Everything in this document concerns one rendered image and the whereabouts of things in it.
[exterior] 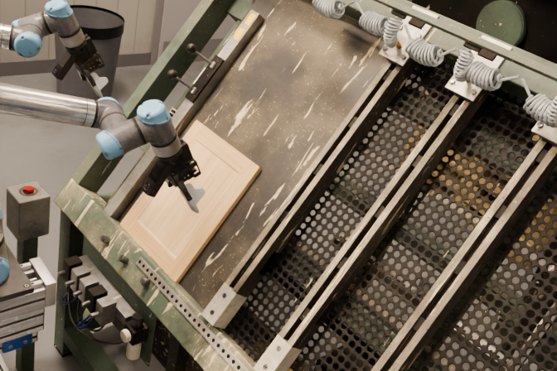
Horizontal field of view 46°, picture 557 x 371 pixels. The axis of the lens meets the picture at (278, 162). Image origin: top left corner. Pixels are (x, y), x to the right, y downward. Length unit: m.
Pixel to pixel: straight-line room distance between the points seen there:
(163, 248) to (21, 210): 0.56
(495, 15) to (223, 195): 1.14
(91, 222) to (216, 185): 0.54
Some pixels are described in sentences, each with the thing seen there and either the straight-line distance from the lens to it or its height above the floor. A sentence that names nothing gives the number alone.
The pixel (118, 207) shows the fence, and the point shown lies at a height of 0.94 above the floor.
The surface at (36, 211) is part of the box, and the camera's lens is 2.59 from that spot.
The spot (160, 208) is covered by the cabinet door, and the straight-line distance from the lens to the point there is 2.41.
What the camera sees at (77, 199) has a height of 0.87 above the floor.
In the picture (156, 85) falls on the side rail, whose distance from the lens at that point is 2.66.
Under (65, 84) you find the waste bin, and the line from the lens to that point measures 5.29.
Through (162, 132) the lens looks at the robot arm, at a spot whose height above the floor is 1.58.
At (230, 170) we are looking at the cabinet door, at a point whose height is 1.23.
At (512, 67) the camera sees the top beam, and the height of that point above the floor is 1.86.
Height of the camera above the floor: 2.36
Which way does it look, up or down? 28 degrees down
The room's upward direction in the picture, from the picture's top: 13 degrees clockwise
